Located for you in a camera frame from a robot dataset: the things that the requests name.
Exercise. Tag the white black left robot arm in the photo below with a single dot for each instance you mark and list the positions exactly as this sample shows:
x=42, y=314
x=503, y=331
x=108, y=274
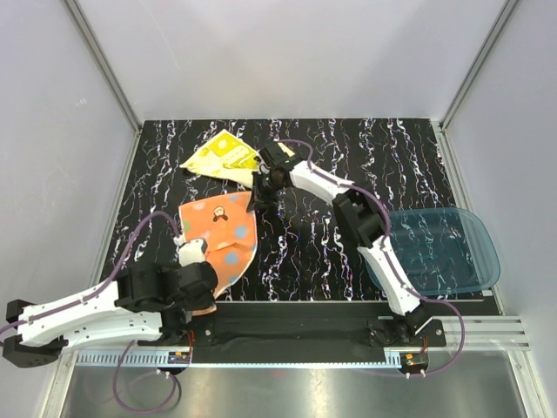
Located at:
x=148, y=303

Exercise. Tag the grey slotted cable duct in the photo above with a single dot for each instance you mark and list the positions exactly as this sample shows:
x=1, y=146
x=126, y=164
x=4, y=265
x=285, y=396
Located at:
x=134, y=358

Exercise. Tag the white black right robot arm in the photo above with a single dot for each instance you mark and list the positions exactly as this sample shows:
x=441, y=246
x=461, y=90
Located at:
x=362, y=220

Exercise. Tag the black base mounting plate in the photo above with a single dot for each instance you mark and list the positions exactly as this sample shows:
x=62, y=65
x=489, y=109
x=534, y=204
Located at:
x=367, y=323

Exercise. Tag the yellow patterned towel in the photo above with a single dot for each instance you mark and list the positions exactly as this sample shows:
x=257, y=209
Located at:
x=226, y=157

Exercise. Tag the aluminium frame rail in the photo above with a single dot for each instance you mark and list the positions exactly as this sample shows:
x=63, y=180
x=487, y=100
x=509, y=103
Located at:
x=485, y=333

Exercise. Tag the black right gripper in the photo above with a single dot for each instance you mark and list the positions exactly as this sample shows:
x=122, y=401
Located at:
x=260, y=202

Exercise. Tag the blue translucent plastic tray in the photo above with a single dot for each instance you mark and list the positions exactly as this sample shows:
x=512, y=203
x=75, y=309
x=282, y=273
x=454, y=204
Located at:
x=444, y=251

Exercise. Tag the orange polka dot towel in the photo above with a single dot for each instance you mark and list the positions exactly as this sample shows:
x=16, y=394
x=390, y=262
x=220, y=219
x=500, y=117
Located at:
x=221, y=231

